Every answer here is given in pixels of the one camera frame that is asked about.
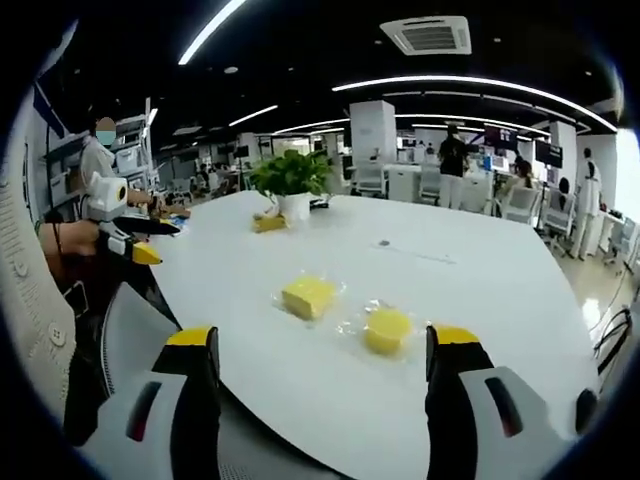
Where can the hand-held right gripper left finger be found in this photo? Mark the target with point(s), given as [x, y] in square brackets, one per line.
[167, 400]

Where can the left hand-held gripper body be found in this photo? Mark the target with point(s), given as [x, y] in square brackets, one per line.
[106, 197]

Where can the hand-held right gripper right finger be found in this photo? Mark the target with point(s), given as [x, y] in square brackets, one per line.
[465, 400]

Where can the round yellow silicone block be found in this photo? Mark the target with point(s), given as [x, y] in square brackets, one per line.
[387, 332]

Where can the rectangular yellow silicone block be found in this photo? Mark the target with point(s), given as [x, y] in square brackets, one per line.
[307, 296]

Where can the black device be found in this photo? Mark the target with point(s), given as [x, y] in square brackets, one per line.
[76, 299]

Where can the person's white knitted cardigan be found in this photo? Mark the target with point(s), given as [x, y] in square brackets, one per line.
[30, 280]

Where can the green potted plant white pot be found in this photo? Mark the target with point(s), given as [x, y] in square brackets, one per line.
[292, 175]

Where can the small black object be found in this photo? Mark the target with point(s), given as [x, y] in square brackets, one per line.
[320, 203]

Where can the straight ceiling light strip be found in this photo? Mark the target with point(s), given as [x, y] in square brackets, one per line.
[210, 30]

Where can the white mesh office chair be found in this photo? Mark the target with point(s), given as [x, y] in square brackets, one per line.
[559, 215]
[522, 202]

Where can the white square pillar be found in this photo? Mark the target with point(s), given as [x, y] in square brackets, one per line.
[372, 132]

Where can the dark monitor screen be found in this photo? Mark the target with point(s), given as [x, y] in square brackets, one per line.
[548, 154]

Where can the long curved ceiling light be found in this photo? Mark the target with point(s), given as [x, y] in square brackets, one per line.
[475, 87]

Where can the ceiling air conditioner vent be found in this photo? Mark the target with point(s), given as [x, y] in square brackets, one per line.
[427, 35]

